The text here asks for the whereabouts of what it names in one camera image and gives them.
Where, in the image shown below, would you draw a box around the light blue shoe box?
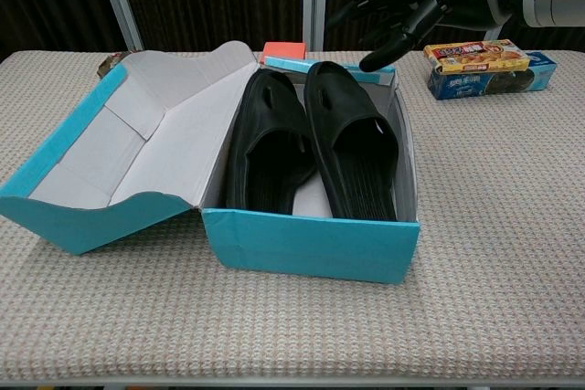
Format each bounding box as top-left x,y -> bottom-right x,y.
0,40 -> 421,281

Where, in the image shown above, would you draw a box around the black rubber slipper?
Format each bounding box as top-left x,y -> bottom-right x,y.
222,68 -> 316,216
303,60 -> 398,222

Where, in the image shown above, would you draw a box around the brown snack wrapper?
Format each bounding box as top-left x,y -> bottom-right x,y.
97,49 -> 138,76

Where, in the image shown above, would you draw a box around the beige waffle tablecloth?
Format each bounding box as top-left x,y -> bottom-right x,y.
0,49 -> 585,382

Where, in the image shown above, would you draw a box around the blue snack package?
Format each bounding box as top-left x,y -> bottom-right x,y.
427,50 -> 559,101

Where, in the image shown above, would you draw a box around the yellow curry box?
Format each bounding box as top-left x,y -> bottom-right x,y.
422,38 -> 531,76

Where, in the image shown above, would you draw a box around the orange block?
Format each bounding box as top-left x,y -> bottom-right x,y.
262,41 -> 307,62

